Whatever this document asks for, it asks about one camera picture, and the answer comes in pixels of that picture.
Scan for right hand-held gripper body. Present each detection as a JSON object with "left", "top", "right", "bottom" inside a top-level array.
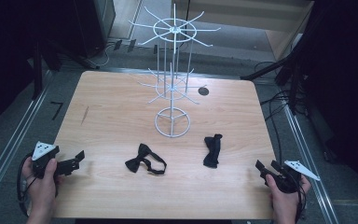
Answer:
[{"left": 260, "top": 160, "right": 322, "bottom": 194}]

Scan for white wire display rack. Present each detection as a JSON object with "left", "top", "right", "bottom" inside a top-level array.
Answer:
[{"left": 128, "top": 3, "right": 222, "bottom": 139}]

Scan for metal floor rail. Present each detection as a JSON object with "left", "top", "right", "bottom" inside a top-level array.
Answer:
[
  {"left": 282, "top": 104, "right": 339, "bottom": 224},
  {"left": 0, "top": 69, "right": 54, "bottom": 208}
]

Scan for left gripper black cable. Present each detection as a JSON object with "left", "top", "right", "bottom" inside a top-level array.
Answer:
[{"left": 16, "top": 152, "right": 34, "bottom": 217}]

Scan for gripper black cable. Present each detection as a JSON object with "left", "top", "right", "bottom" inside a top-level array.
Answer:
[
  {"left": 16, "top": 152, "right": 34, "bottom": 217},
  {"left": 294, "top": 178, "right": 308, "bottom": 224}
]

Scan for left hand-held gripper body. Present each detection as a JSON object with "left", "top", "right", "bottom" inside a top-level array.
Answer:
[{"left": 31, "top": 141, "right": 81, "bottom": 180}]

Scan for white floor cable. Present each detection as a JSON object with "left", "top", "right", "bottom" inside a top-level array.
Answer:
[{"left": 94, "top": 43, "right": 117, "bottom": 69}]

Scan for black bow tie with strap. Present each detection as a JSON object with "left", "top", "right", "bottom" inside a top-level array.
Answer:
[{"left": 124, "top": 143, "right": 168, "bottom": 175}]

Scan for black floor cables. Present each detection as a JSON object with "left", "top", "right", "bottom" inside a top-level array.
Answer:
[{"left": 254, "top": 61, "right": 309, "bottom": 158}]

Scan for dark cabinet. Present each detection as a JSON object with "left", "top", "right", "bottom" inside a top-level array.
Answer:
[{"left": 27, "top": 0, "right": 117, "bottom": 71}]

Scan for person's left hand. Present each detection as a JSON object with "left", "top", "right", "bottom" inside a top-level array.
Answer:
[{"left": 22, "top": 156, "right": 66, "bottom": 217}]

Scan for person's right hand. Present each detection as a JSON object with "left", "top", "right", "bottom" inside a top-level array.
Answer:
[{"left": 265, "top": 173, "right": 312, "bottom": 217}]

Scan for light wooden furniture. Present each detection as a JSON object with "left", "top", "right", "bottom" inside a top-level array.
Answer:
[{"left": 171, "top": 0, "right": 315, "bottom": 62}]

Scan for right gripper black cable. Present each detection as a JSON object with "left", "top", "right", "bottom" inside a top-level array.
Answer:
[{"left": 294, "top": 178, "right": 308, "bottom": 224}]

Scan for black stand leg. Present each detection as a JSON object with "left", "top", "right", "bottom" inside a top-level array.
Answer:
[{"left": 240, "top": 57, "right": 293, "bottom": 81}]

